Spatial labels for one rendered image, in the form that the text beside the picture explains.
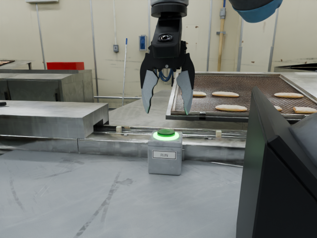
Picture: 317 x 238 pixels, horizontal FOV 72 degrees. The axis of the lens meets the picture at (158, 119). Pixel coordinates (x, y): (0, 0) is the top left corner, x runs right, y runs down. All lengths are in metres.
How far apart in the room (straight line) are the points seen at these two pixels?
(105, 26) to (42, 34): 1.32
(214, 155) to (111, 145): 0.25
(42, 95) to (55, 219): 2.92
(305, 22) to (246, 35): 1.06
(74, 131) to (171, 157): 0.26
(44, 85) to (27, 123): 2.58
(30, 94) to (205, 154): 3.01
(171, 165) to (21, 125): 0.41
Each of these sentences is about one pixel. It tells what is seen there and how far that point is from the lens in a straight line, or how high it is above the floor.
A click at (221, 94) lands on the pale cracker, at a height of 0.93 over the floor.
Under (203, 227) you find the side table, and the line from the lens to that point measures 0.36.
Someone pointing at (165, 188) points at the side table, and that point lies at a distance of 0.44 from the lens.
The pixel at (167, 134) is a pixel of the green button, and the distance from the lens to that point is 0.46.
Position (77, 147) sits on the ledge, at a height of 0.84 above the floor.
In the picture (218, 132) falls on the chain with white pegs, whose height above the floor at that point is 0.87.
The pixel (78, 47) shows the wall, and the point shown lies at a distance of 4.80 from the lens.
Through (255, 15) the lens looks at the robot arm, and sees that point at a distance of 0.47.
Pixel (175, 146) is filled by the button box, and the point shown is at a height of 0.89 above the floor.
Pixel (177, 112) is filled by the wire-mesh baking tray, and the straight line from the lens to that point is 0.69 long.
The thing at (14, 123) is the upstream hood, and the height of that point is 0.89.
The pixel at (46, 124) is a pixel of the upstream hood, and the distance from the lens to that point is 0.63.
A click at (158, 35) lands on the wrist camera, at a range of 0.39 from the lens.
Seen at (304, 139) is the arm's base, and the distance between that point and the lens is 0.19.
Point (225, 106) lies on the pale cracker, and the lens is 0.74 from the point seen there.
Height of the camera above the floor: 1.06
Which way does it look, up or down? 15 degrees down
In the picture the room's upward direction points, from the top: straight up
